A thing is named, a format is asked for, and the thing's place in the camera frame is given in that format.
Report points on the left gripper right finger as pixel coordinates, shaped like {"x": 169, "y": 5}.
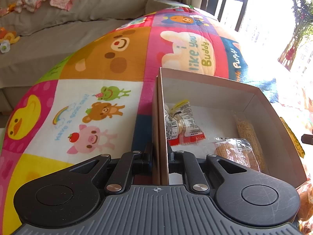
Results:
{"x": 201, "y": 175}

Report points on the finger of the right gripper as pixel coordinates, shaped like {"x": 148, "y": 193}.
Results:
{"x": 307, "y": 139}

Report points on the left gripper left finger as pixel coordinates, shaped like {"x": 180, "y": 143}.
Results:
{"x": 117, "y": 175}

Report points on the yellow snack packet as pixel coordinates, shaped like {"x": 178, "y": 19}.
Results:
{"x": 295, "y": 141}

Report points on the brown bread bun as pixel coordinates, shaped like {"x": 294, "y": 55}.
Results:
{"x": 237, "y": 150}

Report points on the white red biscuit packet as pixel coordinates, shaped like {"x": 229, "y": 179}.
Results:
{"x": 180, "y": 124}

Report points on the pink cardboard box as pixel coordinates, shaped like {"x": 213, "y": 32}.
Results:
{"x": 217, "y": 103}

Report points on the long sesame bar packet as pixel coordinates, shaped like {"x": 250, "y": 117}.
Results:
{"x": 246, "y": 131}

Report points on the colourful cartoon play mat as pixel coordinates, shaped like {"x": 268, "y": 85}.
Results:
{"x": 98, "y": 101}

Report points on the yellow wrapped bun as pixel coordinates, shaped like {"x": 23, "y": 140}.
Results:
{"x": 305, "y": 211}

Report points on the potted palm plant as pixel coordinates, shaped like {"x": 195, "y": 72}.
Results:
{"x": 302, "y": 11}

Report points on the grey sofa bed cushion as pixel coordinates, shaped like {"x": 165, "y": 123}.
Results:
{"x": 50, "y": 34}

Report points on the orange yellow baby toy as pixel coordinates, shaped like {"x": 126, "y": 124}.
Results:
{"x": 7, "y": 38}

